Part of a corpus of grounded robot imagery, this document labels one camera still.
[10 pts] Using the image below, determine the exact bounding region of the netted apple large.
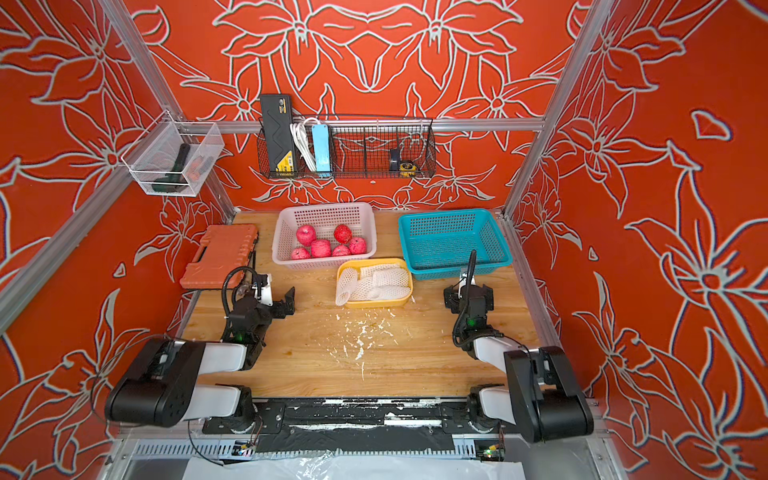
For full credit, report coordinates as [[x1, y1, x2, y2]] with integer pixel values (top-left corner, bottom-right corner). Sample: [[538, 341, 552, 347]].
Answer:
[[295, 225, 317, 246]]

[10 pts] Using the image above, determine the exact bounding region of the foam net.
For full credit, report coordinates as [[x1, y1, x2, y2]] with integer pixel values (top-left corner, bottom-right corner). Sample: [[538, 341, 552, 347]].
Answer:
[[335, 268, 359, 306], [350, 281, 411, 301], [360, 263, 410, 287]]

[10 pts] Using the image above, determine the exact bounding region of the netted apple bottom hidden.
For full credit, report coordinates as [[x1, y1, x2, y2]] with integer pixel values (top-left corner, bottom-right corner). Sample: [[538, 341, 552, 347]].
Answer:
[[334, 224, 353, 245]]

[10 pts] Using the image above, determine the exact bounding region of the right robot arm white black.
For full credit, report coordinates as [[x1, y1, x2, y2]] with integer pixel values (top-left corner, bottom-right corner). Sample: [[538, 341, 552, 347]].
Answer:
[[444, 250, 595, 443]]

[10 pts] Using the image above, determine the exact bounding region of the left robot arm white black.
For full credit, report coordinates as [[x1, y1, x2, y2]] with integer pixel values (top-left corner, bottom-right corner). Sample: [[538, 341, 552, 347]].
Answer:
[[104, 267, 296, 433]]

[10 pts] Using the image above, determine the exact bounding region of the teal plastic basket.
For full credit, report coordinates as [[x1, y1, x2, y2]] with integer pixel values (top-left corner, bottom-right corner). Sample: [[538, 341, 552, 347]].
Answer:
[[398, 209, 513, 280]]

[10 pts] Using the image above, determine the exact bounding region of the orange tool case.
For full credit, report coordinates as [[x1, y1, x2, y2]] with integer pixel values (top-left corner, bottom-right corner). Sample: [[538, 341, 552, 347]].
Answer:
[[179, 224, 258, 290]]

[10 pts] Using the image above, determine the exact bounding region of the yellow plastic tray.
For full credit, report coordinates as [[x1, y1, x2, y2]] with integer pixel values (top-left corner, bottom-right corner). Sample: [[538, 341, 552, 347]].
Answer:
[[337, 258, 413, 308]]

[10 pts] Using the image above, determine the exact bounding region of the small tape measure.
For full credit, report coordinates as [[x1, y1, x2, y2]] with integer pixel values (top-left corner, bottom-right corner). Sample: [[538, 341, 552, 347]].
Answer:
[[398, 162, 419, 178]]

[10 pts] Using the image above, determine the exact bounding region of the pink plastic basket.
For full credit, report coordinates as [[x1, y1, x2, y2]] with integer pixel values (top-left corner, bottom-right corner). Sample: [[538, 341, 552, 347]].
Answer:
[[272, 202, 377, 270]]

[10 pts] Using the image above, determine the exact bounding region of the dark green tool in box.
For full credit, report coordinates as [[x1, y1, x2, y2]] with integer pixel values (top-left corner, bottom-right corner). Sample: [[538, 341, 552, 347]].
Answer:
[[151, 143, 191, 193]]

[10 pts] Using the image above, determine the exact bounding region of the light blue power bank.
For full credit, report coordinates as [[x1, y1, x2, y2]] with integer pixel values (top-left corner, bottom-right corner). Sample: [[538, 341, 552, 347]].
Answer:
[[311, 124, 332, 176]]

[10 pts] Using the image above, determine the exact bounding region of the black yellow device box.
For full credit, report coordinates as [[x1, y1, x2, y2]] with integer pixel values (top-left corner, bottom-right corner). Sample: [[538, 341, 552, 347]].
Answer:
[[260, 94, 297, 178]]

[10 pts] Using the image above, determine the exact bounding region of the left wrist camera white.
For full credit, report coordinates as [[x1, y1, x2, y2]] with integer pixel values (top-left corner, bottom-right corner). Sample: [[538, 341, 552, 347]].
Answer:
[[248, 274, 274, 308]]

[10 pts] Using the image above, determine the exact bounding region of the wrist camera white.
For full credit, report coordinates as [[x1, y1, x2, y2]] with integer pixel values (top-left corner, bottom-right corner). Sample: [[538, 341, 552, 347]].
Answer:
[[248, 274, 274, 308], [457, 271, 476, 298]]

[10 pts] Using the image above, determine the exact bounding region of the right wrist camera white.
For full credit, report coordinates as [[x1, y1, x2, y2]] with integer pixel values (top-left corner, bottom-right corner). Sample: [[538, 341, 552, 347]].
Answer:
[[457, 271, 476, 298]]

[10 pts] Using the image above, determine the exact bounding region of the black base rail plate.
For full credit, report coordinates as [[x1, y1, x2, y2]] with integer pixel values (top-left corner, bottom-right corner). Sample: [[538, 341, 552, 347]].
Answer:
[[201, 397, 517, 459]]

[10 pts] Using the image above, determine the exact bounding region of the black wire wall basket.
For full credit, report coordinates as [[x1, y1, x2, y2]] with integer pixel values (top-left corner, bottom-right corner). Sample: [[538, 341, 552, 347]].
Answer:
[[256, 116, 437, 180]]

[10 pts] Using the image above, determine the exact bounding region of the clear acrylic wall box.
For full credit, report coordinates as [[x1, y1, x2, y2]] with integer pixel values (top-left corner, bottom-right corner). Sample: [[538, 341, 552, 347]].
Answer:
[[121, 111, 225, 197]]

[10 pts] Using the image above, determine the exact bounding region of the white coiled cable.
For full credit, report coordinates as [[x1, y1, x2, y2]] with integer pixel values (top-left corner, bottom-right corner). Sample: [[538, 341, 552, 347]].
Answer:
[[289, 117, 322, 172]]

